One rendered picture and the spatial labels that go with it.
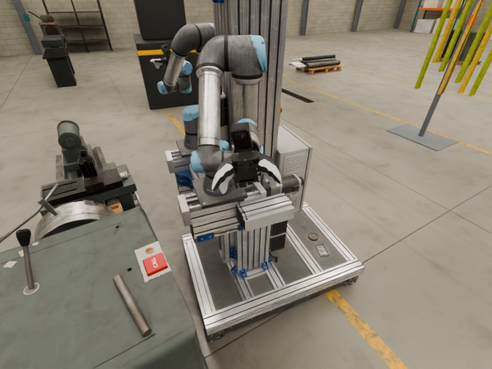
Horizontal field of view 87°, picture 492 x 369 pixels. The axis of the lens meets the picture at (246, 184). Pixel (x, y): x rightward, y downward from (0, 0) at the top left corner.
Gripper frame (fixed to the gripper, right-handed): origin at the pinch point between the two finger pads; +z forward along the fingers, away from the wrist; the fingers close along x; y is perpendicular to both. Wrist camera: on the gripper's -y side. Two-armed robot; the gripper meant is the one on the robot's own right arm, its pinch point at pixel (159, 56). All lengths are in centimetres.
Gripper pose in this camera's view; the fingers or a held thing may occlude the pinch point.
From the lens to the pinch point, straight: 208.9
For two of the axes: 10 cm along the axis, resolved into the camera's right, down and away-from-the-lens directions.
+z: -6.8, -4.3, 5.9
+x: 7.3, -5.0, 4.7
